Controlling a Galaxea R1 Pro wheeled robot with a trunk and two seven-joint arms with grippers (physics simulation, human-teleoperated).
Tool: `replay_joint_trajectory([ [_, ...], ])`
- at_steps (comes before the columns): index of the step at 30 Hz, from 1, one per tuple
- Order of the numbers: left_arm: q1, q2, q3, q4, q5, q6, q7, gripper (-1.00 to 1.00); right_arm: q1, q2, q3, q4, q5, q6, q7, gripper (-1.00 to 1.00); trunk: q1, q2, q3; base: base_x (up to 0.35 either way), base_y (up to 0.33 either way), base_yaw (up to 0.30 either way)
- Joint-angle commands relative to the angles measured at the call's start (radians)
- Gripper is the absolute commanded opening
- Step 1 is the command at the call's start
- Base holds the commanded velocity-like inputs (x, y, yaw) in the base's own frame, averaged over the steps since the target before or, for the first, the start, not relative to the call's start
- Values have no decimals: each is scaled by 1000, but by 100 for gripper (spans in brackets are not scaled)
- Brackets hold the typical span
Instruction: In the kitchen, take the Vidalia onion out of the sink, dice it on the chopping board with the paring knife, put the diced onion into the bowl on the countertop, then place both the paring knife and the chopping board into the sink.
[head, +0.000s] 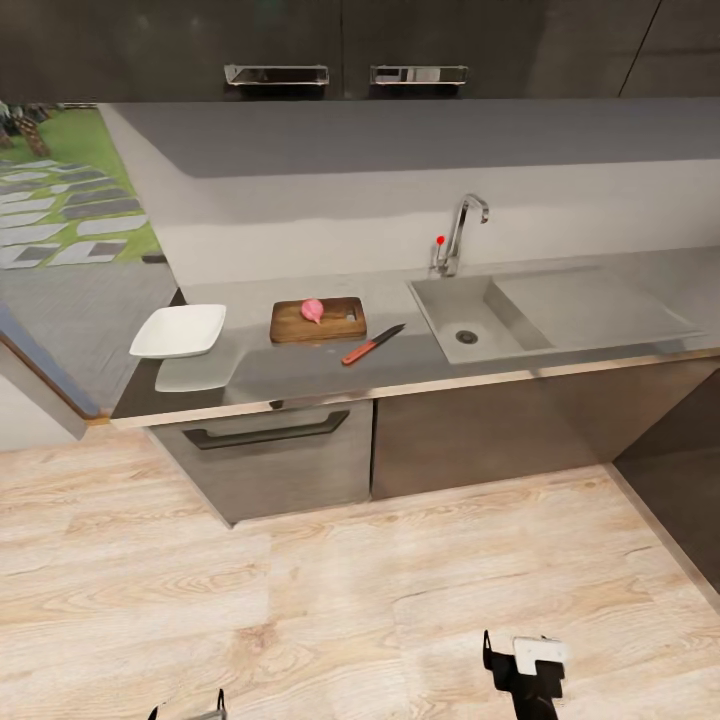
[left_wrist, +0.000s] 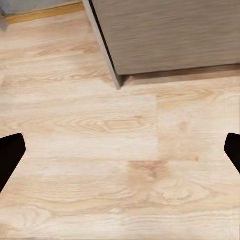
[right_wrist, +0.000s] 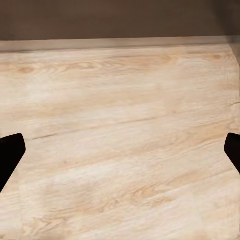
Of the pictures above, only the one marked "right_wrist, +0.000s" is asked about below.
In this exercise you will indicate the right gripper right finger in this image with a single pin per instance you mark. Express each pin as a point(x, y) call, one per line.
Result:
point(232, 149)

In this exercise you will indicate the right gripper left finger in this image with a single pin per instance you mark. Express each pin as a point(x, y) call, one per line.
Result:
point(12, 149)

